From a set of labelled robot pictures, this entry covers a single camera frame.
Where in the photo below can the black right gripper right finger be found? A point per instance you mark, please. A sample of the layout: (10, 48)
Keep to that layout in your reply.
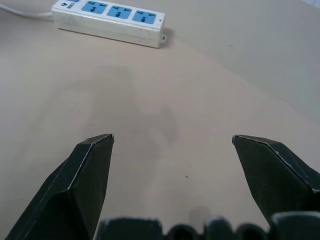
(272, 180)

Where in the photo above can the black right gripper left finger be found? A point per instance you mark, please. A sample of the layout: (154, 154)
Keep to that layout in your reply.
(75, 190)

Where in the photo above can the white power strip blue sockets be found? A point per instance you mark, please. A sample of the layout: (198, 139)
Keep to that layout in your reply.
(110, 23)

